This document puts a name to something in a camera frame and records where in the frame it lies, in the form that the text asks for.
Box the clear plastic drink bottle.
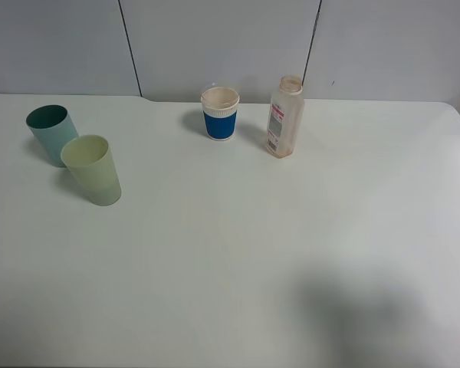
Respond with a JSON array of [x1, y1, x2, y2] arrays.
[[266, 75, 304, 158]]

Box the teal green plastic cup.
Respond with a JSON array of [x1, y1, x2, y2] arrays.
[[26, 105, 78, 167]]

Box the blue sleeved paper cup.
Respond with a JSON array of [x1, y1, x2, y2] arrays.
[[201, 84, 240, 141]]

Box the pale yellow-green plastic cup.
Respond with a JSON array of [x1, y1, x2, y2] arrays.
[[61, 135, 122, 206]]

